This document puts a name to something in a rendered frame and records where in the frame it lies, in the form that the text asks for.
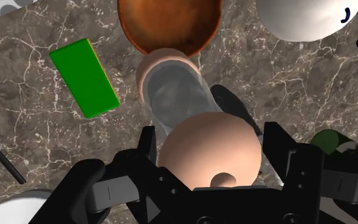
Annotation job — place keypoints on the brown wooden bowl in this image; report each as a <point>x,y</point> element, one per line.
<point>169,24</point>

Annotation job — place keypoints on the white round dish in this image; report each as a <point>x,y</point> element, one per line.
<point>14,211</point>

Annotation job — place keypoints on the dark green round object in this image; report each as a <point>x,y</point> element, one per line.
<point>326,141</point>

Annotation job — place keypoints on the peach capped clear grey jar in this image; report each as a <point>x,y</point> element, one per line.
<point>208,145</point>

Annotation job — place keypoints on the green flat box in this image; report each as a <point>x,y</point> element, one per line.
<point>84,79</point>

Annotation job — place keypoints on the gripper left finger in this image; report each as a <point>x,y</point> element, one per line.
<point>141,183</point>

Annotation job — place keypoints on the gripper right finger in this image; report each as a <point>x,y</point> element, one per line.
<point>305,173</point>

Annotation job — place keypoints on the black pen white tip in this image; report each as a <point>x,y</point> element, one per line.
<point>3,161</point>

